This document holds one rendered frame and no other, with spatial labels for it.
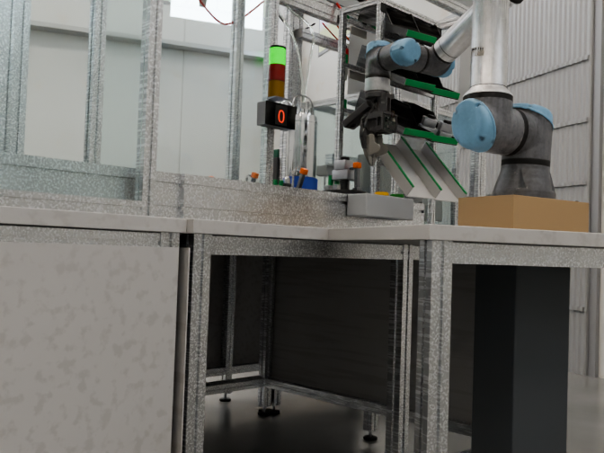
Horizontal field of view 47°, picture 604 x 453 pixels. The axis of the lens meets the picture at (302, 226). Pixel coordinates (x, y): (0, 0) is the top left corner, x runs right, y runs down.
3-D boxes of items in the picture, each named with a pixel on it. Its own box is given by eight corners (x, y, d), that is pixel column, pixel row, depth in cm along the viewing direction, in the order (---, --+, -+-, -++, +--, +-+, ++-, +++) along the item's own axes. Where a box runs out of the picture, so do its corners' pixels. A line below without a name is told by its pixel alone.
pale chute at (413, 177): (435, 199, 230) (442, 189, 228) (405, 196, 223) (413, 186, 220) (395, 146, 247) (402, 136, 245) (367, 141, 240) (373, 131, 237)
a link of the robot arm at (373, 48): (377, 37, 202) (359, 43, 209) (376, 75, 201) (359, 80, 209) (398, 41, 206) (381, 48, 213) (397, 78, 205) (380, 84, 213)
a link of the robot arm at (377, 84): (359, 79, 207) (377, 84, 213) (359, 94, 207) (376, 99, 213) (379, 75, 202) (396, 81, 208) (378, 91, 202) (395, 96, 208)
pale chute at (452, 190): (460, 202, 241) (467, 193, 238) (432, 199, 233) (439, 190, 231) (421, 151, 258) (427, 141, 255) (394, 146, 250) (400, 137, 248)
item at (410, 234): (768, 254, 160) (768, 242, 161) (429, 239, 128) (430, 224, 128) (555, 251, 226) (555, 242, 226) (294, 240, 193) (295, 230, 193)
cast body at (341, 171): (356, 180, 214) (357, 157, 214) (347, 179, 211) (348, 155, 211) (336, 182, 220) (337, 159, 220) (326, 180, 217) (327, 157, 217)
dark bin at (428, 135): (431, 139, 232) (439, 119, 230) (403, 135, 225) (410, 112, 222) (382, 115, 253) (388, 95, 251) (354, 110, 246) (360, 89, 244)
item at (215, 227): (537, 251, 248) (537, 243, 249) (192, 233, 143) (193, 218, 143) (270, 244, 348) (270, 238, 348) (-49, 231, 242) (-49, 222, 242)
